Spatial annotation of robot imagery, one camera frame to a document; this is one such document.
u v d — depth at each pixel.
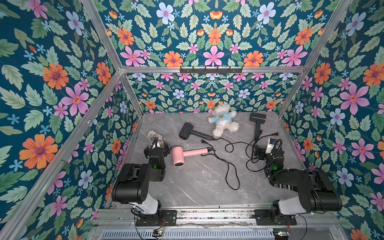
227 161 0.93
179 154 0.91
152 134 1.04
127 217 0.75
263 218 0.73
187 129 1.05
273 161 0.71
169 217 0.73
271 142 0.80
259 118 1.11
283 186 0.85
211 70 0.93
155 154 0.78
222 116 1.08
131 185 0.46
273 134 1.07
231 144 1.01
